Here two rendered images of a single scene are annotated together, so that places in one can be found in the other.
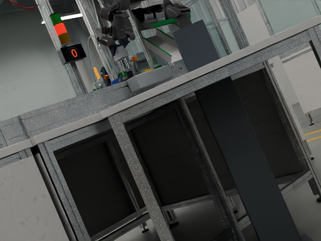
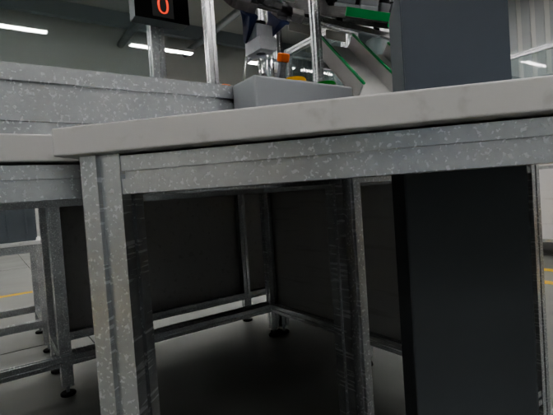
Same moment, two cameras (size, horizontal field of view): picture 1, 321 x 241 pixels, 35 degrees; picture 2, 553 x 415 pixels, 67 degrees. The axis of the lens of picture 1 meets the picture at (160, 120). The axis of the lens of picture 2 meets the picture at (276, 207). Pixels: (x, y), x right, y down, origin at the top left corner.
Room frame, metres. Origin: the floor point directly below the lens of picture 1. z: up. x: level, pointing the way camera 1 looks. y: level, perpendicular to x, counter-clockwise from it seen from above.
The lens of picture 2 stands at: (1.51, -0.07, 0.78)
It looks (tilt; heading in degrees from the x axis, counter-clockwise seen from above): 2 degrees down; 7
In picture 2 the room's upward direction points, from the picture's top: 4 degrees counter-clockwise
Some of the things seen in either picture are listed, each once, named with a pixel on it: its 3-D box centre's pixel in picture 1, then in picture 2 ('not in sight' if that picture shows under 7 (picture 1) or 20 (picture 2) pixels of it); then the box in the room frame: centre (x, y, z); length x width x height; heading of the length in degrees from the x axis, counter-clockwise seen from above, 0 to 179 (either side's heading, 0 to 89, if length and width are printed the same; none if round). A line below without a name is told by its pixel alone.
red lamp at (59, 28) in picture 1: (60, 29); not in sight; (2.42, 0.27, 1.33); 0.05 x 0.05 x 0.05
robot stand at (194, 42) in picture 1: (196, 49); (443, 62); (2.19, -0.27, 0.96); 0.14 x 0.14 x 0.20; 87
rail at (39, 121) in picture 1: (112, 97); (178, 114); (2.16, 0.15, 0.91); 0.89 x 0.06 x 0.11; 132
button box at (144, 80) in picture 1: (150, 78); (295, 103); (2.24, -0.03, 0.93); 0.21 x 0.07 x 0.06; 132
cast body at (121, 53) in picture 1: (118, 52); (257, 39); (2.46, 0.06, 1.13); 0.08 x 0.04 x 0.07; 42
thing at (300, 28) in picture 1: (206, 75); (440, 142); (2.24, -0.27, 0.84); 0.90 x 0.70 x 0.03; 87
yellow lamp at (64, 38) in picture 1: (64, 39); not in sight; (2.42, 0.27, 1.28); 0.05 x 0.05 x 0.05
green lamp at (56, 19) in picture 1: (56, 20); not in sight; (2.42, 0.27, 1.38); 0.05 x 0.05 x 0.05
